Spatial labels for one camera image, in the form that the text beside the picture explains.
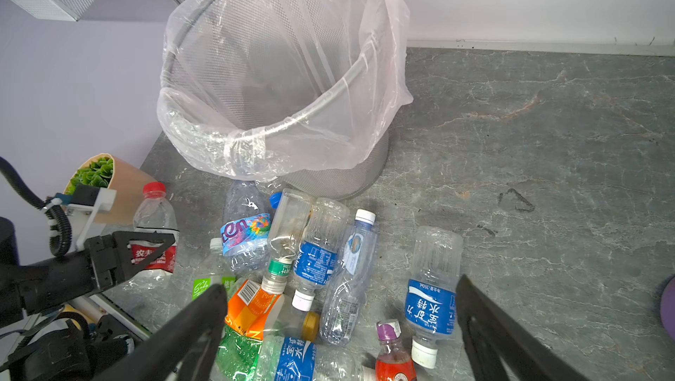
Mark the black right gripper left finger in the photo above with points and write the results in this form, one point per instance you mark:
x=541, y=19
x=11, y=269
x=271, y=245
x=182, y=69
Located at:
x=187, y=344

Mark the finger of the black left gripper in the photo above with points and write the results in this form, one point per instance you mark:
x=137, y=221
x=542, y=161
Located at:
x=145, y=250

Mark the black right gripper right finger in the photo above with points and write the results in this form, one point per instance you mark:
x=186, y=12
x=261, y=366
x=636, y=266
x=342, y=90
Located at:
x=495, y=343

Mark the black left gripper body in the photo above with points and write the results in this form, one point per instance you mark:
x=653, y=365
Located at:
x=104, y=262

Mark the crushed green plastic bottle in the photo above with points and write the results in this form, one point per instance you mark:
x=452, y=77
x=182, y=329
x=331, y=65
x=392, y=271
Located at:
x=237, y=357

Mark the clear bottle red cap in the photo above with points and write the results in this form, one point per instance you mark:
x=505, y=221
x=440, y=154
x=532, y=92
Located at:
x=154, y=215

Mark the clear bottle green label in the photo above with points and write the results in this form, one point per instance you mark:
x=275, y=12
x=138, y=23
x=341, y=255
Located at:
x=215, y=269

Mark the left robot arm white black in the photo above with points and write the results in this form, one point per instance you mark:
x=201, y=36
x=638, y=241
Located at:
x=65, y=327

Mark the clear plastic bin liner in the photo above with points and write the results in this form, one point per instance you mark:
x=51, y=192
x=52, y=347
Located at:
x=279, y=70

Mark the orange label bottle yellow cap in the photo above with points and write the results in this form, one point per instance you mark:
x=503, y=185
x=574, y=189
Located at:
x=256, y=314

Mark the blue label bottle lying right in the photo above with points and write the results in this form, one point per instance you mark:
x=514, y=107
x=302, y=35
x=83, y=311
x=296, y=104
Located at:
x=430, y=303

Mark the blue label bottle lying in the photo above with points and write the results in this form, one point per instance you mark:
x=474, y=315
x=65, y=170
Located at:
x=430, y=303
x=293, y=359

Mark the blue label bottle lying front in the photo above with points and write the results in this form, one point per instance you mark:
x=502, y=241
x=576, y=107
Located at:
x=293, y=359

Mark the green plant in beige pot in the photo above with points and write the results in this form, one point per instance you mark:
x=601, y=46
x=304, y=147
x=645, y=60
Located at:
x=111, y=186

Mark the red drink bottle purple cap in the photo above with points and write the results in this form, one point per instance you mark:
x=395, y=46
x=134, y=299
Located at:
x=394, y=362

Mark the clear bottle colourful label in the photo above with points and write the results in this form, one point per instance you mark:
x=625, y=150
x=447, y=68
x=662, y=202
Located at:
x=247, y=223

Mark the slim clear bottle white cap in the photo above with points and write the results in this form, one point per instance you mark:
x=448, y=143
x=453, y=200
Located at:
x=347, y=288

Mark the small bottle dark blue cap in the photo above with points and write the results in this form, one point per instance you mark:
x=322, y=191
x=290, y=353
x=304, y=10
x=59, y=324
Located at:
x=275, y=199

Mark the clear bottle blue label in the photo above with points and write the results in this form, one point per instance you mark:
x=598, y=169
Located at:
x=318, y=250

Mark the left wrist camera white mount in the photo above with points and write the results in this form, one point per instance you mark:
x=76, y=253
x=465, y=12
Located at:
x=70, y=217

